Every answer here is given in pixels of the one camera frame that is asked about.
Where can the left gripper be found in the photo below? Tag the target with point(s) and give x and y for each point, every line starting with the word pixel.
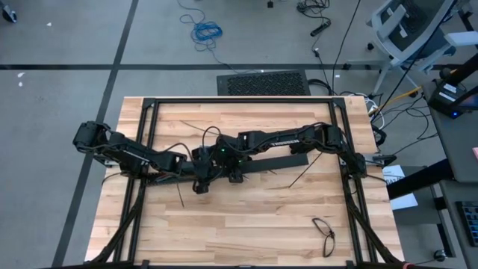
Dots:
pixel 201 160

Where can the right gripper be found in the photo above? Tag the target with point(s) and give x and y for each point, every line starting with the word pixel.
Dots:
pixel 235 153

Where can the black raceway cover strip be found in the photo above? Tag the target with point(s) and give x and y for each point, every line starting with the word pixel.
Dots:
pixel 280 162

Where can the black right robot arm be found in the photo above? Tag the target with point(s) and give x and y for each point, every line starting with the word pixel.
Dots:
pixel 284 142

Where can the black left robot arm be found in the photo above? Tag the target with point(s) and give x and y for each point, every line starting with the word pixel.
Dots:
pixel 130 151

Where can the black perforated case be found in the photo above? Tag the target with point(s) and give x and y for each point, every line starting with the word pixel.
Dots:
pixel 265 84

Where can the black eyeglasses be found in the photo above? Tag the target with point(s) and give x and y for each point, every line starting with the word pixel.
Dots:
pixel 330 234

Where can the small black floor object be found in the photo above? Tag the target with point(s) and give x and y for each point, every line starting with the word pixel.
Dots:
pixel 9 15
pixel 270 4

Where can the white paper sheet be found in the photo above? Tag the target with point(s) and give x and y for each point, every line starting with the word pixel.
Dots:
pixel 405 201

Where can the black desk crossbar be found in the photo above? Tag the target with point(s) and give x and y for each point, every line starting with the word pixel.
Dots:
pixel 418 179

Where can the grey office chair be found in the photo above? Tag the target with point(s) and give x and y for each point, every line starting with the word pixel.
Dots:
pixel 396 22

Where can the black box with labels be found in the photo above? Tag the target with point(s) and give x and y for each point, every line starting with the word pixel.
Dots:
pixel 444 99

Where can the grey desk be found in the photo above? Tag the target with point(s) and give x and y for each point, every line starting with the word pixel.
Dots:
pixel 459 142
pixel 453 194

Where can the black caster wheel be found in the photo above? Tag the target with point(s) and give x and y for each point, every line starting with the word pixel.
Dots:
pixel 440 255

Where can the black keyboard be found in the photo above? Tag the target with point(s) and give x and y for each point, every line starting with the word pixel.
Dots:
pixel 468 224

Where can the black stand pole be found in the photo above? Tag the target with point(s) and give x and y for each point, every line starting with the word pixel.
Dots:
pixel 461 71

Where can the black aluminium frame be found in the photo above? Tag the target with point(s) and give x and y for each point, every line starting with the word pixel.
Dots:
pixel 242 100

